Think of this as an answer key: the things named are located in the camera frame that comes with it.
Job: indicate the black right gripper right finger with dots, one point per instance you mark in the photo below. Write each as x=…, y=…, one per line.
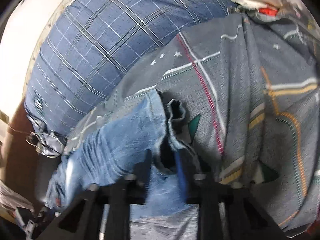
x=185, y=171

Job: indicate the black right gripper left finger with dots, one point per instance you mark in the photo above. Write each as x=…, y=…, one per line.
x=140, y=185

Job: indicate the blue plaid pillow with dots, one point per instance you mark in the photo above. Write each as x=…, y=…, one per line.
x=94, y=43

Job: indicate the grey patterned bedsheet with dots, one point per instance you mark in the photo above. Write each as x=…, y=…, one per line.
x=250, y=90

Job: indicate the blue denim jeans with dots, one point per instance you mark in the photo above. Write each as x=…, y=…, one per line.
x=112, y=151

